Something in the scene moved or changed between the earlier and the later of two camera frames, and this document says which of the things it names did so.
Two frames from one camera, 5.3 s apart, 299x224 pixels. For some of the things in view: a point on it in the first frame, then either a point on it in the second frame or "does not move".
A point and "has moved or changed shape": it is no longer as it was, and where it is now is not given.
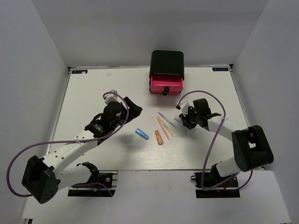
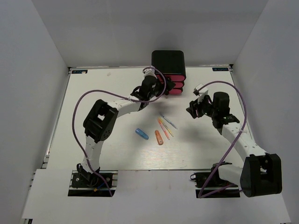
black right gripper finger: (190, 124) -> (192, 111)
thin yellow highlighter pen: (166, 126) does not move
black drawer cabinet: (166, 62) does not move
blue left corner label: (79, 71) does not move
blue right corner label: (220, 69) does not move
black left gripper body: (121, 120) -> (159, 89)
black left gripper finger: (132, 114) -> (167, 90)
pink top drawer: (166, 84) has moved or changed shape
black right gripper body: (192, 115) -> (205, 107)
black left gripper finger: (134, 110) -> (169, 84)
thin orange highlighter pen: (163, 128) does not move
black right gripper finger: (183, 118) -> (194, 104)
